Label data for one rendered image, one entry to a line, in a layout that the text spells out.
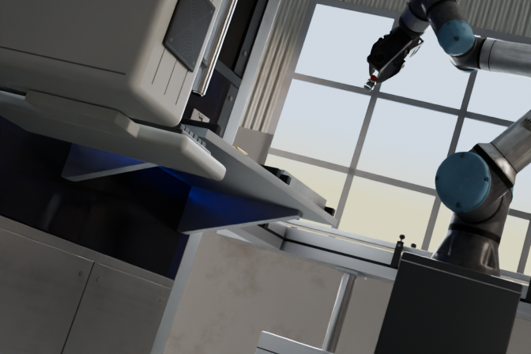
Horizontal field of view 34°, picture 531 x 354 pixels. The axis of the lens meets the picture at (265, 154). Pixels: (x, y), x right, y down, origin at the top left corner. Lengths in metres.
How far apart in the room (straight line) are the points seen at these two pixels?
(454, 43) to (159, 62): 0.85
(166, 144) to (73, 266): 0.72
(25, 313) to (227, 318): 2.75
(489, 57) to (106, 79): 1.05
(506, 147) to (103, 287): 1.02
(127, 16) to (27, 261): 0.83
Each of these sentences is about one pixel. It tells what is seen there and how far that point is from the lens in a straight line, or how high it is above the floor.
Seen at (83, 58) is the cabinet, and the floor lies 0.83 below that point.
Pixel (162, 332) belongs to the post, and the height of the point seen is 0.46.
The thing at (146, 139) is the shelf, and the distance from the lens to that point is 1.45.
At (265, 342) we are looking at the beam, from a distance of 3.13.
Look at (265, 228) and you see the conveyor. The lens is 3.01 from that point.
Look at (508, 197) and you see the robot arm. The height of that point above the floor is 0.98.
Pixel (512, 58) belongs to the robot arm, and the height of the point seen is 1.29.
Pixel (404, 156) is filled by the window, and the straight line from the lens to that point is 4.66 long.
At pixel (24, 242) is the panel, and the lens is 1.95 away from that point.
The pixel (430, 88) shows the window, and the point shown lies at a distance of 4.77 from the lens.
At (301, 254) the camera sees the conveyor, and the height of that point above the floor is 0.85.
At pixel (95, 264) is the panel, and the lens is 2.14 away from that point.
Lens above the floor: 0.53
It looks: 11 degrees up
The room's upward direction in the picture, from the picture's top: 18 degrees clockwise
